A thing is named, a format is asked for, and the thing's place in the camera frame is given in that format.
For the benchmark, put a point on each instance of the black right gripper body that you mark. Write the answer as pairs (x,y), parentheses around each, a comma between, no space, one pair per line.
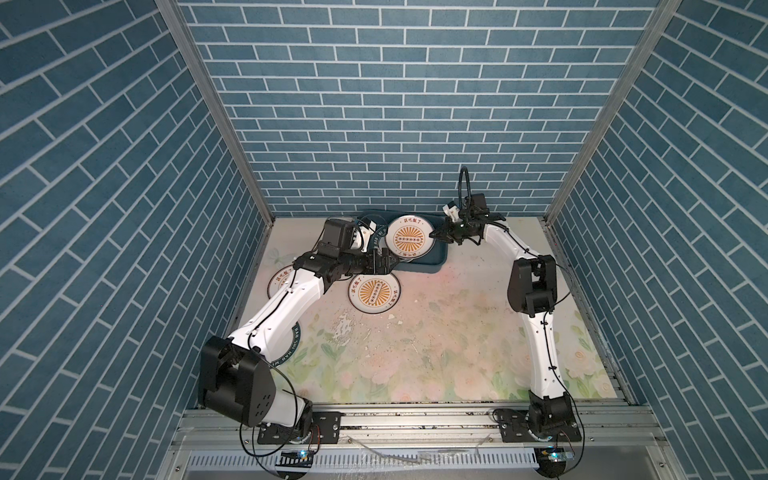
(461,231)

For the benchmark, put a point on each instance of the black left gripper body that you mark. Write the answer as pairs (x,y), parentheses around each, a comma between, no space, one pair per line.
(349,261)

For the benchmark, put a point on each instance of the orange sunburst plate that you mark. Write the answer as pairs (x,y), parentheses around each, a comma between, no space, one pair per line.
(374,294)
(409,237)
(282,278)

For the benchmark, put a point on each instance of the green rim text plate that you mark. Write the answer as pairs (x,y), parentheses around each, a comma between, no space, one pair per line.
(287,345)

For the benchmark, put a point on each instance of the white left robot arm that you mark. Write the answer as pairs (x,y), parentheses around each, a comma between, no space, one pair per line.
(236,375)

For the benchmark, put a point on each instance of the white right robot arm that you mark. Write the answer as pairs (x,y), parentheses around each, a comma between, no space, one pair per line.
(532,292)

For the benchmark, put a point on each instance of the teal plastic bin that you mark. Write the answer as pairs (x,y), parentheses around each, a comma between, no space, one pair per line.
(432,261)

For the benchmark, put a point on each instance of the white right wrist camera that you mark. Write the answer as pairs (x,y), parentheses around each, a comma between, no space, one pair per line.
(453,213)

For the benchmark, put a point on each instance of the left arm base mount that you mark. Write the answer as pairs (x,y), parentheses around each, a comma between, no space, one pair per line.
(324,426)

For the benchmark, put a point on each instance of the aluminium front rail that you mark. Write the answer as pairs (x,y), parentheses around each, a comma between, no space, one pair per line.
(436,441)

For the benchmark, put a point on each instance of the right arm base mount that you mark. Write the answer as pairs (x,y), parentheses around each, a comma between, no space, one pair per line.
(545,420)

